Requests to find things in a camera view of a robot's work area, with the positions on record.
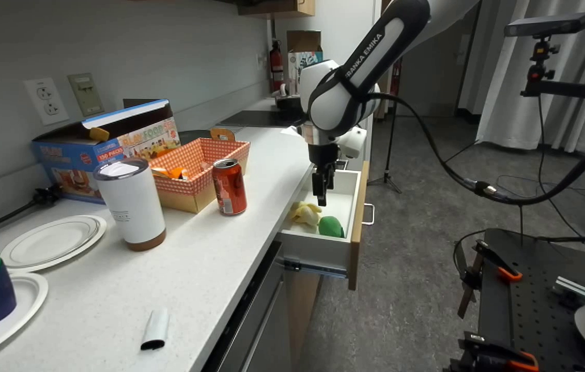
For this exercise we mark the aluminium rail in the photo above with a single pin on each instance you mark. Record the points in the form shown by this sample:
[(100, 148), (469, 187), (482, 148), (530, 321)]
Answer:
[(576, 287)]

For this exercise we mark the red fire extinguisher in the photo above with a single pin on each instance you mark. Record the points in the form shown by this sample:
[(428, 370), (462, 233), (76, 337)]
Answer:
[(275, 68)]

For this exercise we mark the green toy vegetable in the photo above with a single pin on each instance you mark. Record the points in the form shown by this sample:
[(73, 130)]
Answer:
[(330, 226)]

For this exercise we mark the wooden wall cabinet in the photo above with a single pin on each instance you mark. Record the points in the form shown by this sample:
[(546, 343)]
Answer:
[(277, 5)]

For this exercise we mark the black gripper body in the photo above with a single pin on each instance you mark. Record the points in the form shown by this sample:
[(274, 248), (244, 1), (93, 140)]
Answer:
[(322, 159)]

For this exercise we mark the red checkered cardboard box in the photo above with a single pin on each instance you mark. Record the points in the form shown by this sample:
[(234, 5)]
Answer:
[(199, 187)]

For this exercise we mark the grey curtain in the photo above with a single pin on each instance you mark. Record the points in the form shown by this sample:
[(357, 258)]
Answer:
[(546, 75)]

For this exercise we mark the white round plate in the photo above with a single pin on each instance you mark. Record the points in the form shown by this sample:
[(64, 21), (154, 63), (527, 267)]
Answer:
[(53, 242), (25, 302)]

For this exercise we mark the grey wall switch plate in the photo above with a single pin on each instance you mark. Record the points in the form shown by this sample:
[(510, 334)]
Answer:
[(84, 94)]

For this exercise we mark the stainless steel dishwasher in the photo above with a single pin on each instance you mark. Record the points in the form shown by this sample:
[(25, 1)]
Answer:
[(257, 323)]

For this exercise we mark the white wall outlet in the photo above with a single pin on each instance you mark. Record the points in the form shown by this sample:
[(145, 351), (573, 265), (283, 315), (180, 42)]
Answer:
[(45, 99)]

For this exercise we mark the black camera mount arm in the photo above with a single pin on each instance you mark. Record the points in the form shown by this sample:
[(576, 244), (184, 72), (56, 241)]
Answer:
[(573, 89)]

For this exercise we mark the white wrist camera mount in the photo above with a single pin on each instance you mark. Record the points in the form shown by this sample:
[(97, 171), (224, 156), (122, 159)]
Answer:
[(352, 141)]

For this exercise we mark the yellow toy banana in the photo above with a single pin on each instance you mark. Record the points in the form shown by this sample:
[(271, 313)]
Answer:
[(307, 215)]

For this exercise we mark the wooden base cabinet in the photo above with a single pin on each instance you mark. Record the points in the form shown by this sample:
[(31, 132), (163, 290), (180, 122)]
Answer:
[(303, 323)]

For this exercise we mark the small white marker tube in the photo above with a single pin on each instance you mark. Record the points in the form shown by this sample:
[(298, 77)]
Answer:
[(155, 328)]

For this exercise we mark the black stovetop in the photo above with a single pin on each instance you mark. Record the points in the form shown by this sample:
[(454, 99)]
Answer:
[(257, 118)]

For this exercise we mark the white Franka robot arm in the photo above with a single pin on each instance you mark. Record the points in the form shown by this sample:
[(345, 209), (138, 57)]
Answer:
[(366, 63)]

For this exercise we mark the teal printed package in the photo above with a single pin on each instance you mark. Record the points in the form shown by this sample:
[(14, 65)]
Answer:
[(293, 65)]

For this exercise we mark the blue toy food carton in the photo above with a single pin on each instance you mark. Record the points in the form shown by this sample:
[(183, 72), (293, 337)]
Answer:
[(76, 162)]

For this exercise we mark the white tumbler brown base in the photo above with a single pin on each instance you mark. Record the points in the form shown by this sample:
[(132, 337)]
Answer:
[(132, 208)]

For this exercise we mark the black perforated breadboard table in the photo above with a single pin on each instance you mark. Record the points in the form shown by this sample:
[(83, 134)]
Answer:
[(531, 316)]

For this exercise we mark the black pot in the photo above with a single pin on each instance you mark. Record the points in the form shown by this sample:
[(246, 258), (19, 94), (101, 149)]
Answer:
[(287, 107)]

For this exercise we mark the thin black tripod stand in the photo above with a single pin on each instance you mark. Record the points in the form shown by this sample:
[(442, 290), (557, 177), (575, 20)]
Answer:
[(392, 125)]

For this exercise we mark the wooden drawer white interior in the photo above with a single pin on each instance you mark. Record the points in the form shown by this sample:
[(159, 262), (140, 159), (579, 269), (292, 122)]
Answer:
[(318, 248)]

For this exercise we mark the black stereo camera bar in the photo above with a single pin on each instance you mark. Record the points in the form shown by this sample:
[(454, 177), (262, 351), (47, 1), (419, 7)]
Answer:
[(550, 25)]

